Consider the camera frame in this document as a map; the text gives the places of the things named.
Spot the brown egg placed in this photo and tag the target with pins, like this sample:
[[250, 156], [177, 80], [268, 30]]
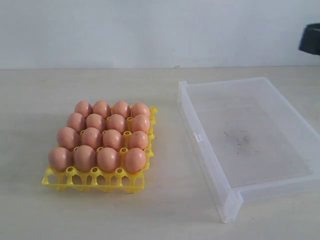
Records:
[[84, 108], [140, 108], [102, 108], [122, 108]]

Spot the brown egg with line mark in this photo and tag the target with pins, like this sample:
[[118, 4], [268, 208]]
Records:
[[117, 122]]

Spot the brown egg cluster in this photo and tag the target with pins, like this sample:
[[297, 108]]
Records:
[[76, 121]]

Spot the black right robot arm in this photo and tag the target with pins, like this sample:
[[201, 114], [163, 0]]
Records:
[[310, 39]]

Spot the yellow plastic egg tray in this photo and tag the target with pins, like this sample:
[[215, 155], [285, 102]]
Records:
[[96, 178]]

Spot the clear plastic bin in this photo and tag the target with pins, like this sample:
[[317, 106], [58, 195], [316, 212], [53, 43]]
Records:
[[251, 143]]

